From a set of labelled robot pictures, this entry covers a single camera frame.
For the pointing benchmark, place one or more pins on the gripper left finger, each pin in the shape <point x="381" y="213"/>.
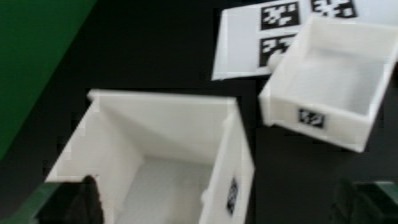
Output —
<point x="74" y="205"/>

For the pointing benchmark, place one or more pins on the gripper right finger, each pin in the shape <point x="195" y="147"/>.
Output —
<point x="365" y="203"/>

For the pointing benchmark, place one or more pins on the large white drawer cabinet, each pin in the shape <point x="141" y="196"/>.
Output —
<point x="161" y="147"/>

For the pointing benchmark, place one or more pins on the white drawer box front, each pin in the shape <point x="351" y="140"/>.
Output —
<point x="324" y="92"/>

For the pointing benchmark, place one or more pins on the white marker plate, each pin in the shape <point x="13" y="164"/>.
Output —
<point x="260" y="27"/>

